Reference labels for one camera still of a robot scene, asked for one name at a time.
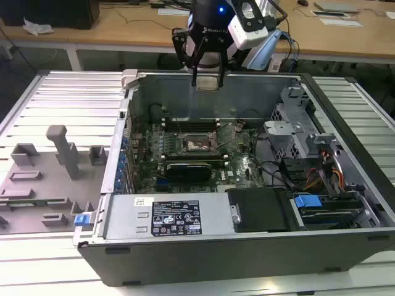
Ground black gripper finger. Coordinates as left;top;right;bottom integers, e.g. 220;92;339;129
171;27;207;89
215;47;236;89

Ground silver CPU chip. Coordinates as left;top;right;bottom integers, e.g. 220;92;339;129
196;76;220;91

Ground metal socket cover frame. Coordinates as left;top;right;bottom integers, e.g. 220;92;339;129
212;123;241;147

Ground black RAM slot row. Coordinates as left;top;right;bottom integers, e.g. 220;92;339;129
160;118;222;133
159;153;228;168

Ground CPU socket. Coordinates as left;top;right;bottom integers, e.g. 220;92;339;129
180;131;222;155

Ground white keyboard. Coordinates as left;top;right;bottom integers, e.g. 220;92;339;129
157;7;192;17

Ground grey corner clamp block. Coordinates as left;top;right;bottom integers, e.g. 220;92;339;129
120;69;138;91

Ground wooden desk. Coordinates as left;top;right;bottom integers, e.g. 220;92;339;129
0;0;395;73

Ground silver metal drive cage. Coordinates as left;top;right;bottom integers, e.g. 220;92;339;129
264;86;336;161

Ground green motherboard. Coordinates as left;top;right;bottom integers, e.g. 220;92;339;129
129;118;269;195

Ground black graphics card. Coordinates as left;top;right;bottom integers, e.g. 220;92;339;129
165;162;214;186

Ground grey closed laptop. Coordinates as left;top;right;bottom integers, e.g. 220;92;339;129
314;1;361;14

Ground black box on desk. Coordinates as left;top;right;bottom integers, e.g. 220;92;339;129
0;0;101;30

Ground black plastic shroud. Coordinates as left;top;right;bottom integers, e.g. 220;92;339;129
227;187;293;234

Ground crumpled white paper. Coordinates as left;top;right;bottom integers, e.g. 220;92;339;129
22;17;55;36

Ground hard disk in blue carrier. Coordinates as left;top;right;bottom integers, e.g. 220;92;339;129
289;193;367;231

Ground grey power supply unit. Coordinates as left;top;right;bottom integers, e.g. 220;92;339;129
103;194;242;240

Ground black PC case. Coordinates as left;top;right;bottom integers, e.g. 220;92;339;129
72;70;395;287

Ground grey parts rack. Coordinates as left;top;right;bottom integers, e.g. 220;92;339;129
0;125;112;235

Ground green RAM stick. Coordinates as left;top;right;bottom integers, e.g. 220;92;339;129
0;200;67;208

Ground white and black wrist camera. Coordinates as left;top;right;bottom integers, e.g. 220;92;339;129
230;0;270;50

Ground black camera cable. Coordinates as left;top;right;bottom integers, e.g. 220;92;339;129
265;0;286;27

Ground black hanging cable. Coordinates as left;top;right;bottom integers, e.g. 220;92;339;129
285;18;296;73

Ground blue network cable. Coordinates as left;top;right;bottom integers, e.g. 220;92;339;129
279;29;302;62

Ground silver disk bay frame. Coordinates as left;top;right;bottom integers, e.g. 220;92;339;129
304;132;383;231

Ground orange and yellow wires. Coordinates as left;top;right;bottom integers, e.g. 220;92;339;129
304;150;346;191

